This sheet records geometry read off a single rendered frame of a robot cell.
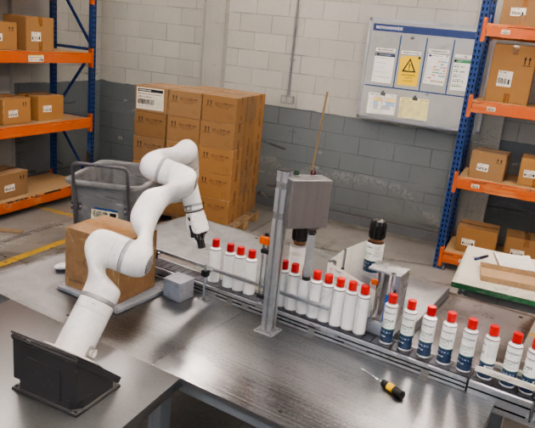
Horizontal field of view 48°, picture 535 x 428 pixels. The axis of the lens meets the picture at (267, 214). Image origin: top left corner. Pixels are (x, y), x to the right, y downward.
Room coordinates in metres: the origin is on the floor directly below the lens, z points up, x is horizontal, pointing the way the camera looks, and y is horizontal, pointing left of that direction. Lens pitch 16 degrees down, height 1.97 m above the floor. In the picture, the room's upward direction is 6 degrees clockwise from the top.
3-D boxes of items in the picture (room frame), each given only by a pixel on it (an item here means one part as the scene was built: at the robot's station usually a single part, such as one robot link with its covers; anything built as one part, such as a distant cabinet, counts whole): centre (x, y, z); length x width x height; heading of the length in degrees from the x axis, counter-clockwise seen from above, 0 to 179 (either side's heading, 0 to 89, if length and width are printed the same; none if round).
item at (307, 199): (2.24, -0.14, 1.38); 0.17 x 0.10 x 0.19; 115
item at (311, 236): (2.20, -0.18, 1.18); 0.04 x 0.04 x 0.21
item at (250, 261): (2.45, 0.05, 0.98); 0.05 x 0.05 x 0.20
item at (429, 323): (2.05, -0.64, 0.98); 0.05 x 0.05 x 0.20
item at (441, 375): (2.37, -0.08, 0.85); 1.65 x 0.11 x 0.05; 60
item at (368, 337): (2.37, -0.08, 0.86); 1.65 x 0.08 x 0.04; 60
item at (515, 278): (3.19, -1.40, 0.82); 0.34 x 0.24 x 0.03; 73
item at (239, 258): (2.48, 0.10, 0.98); 0.05 x 0.05 x 0.20
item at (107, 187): (4.74, 1.23, 0.48); 0.89 x 0.63 x 0.96; 176
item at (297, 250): (2.65, -0.16, 1.03); 0.09 x 0.09 x 0.30
